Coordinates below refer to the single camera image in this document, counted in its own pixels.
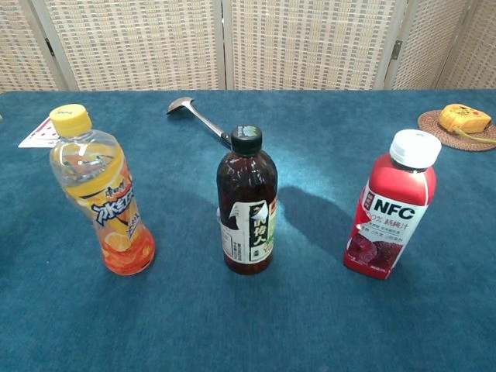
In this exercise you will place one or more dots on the red NFC juice bottle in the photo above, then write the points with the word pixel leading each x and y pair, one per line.
pixel 391 209

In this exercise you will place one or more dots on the round woven rattan coaster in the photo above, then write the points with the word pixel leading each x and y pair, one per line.
pixel 430 122

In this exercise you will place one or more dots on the dark tea bottle black cap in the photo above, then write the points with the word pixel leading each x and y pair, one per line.
pixel 246 186

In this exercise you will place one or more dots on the blue felt tablecloth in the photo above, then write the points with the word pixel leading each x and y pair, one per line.
pixel 248 321

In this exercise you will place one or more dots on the playing card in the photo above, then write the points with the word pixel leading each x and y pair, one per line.
pixel 38 135

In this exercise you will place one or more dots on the woven folding screen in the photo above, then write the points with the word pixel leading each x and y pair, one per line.
pixel 135 42

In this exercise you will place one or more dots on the orange iced tea bottle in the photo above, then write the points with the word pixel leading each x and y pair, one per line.
pixel 100 193

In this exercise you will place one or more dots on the steel ladle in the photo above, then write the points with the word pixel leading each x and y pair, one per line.
pixel 182 105

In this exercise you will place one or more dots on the yellow tape measure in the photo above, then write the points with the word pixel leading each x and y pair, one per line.
pixel 465 120

